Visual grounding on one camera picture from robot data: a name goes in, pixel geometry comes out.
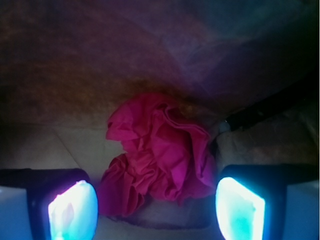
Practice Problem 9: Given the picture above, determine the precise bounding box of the brown paper bag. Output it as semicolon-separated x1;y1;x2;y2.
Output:
0;0;320;231

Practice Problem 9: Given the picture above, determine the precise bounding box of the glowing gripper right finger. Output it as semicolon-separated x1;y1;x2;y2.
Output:
215;164;320;240

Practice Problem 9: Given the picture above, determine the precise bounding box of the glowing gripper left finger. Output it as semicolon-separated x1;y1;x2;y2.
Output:
0;168;98;240

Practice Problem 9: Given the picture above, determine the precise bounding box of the crumpled red paper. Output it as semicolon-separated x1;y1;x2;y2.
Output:
97;93;216;217

